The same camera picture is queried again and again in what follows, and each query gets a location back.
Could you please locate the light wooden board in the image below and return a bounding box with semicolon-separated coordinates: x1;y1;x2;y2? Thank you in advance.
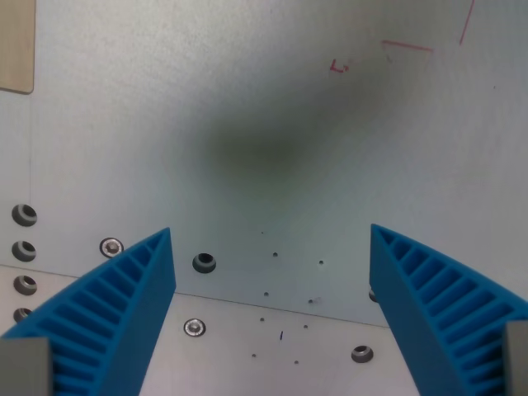
0;0;37;96

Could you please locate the silver hex socket screw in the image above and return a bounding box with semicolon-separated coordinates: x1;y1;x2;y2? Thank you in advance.
99;237;125;259
182;318;207;338

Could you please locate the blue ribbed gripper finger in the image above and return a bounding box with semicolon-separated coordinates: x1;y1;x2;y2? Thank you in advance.
369;224;528;396
0;227;177;396

